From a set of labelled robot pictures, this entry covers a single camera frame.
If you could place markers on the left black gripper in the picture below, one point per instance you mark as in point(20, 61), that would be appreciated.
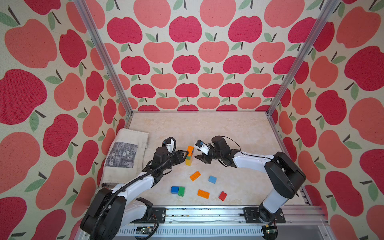
point(179, 155)

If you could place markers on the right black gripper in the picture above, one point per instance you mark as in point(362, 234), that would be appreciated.
point(204, 158)

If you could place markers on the orange lego plate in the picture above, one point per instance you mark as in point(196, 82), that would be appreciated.
point(203, 194)
point(195, 176)
point(190, 150)

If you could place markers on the light blue lego brick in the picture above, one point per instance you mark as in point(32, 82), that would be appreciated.
point(212, 179)

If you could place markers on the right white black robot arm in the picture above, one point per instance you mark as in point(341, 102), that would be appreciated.
point(285, 176)

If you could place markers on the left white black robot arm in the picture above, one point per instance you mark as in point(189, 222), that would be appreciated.
point(114, 208)

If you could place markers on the orange lego plate bottom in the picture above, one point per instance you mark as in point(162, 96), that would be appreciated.
point(203, 194)

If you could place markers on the blue lego brick left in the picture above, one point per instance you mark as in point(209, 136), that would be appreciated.
point(175, 190)

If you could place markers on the green lego brick left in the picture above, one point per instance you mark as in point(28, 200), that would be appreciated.
point(181, 191)

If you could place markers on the red lego brick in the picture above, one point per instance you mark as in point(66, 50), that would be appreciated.
point(223, 196)

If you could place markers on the folded beige printed cloth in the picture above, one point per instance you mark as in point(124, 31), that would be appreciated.
point(125, 158)

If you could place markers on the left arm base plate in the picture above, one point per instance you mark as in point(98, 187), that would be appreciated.
point(152, 216)

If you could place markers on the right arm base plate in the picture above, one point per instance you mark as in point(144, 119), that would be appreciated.
point(263, 216)

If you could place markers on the left aluminium frame post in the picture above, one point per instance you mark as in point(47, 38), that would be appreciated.
point(103, 53)

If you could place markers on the aluminium frame post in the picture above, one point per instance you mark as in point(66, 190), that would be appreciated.
point(103, 53)
point(319, 24)

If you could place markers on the front aluminium rail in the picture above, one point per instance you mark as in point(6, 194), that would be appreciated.
point(228, 223)

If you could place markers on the right aluminium frame post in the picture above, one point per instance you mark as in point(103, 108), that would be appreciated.
point(319, 24)

